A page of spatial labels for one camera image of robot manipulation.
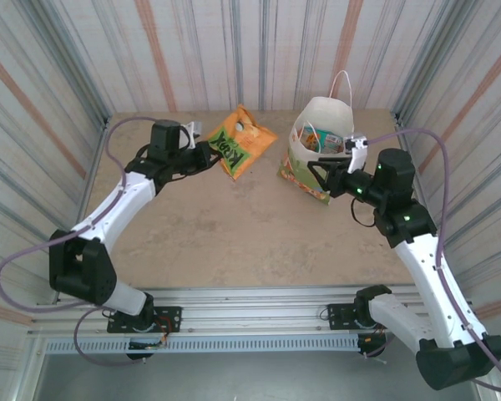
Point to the orange red snack bag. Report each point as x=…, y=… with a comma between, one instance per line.
x=311, y=140

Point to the orange green Krax snack bag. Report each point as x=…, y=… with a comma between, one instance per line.
x=242, y=142

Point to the white printed paper bag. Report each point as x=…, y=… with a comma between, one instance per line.
x=300, y=175

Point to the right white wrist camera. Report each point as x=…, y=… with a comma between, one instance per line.
x=356, y=148

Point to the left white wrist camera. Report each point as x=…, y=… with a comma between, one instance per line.
x=191, y=133

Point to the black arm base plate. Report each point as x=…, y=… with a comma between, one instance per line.
x=169, y=318
x=340, y=317

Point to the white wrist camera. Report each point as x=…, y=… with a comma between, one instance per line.
x=356, y=148
x=191, y=133

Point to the aluminium rail frame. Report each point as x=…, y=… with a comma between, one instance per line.
x=254, y=311

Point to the metal table edge rail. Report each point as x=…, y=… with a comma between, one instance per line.
x=417, y=138
x=92, y=167

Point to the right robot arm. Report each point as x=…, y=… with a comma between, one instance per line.
x=430, y=284

